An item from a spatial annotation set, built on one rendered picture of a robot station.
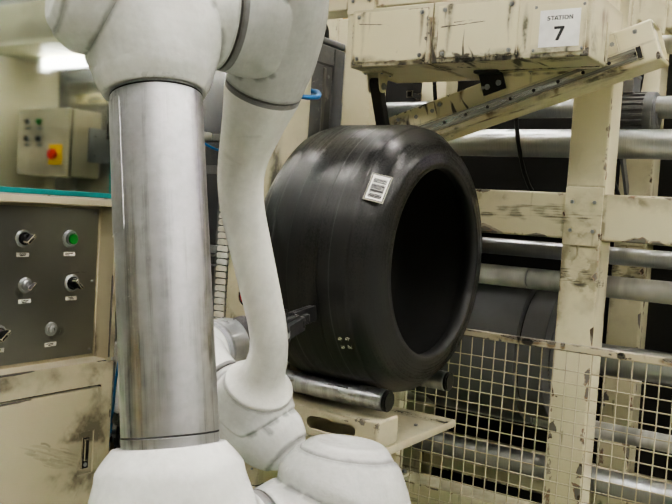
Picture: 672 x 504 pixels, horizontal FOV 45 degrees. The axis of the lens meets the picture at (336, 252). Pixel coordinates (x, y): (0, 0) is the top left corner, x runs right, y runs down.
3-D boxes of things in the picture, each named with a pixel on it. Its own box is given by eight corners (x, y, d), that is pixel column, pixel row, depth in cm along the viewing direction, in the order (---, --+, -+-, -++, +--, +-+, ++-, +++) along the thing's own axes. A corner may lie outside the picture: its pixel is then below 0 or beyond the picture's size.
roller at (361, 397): (255, 386, 183) (245, 376, 180) (263, 369, 185) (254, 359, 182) (389, 416, 163) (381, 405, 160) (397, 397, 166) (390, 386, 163)
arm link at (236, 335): (188, 318, 135) (212, 311, 139) (190, 371, 136) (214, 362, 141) (229, 325, 130) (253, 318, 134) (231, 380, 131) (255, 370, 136)
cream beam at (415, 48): (347, 68, 205) (351, 9, 204) (396, 84, 226) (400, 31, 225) (588, 56, 171) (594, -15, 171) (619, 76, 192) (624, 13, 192)
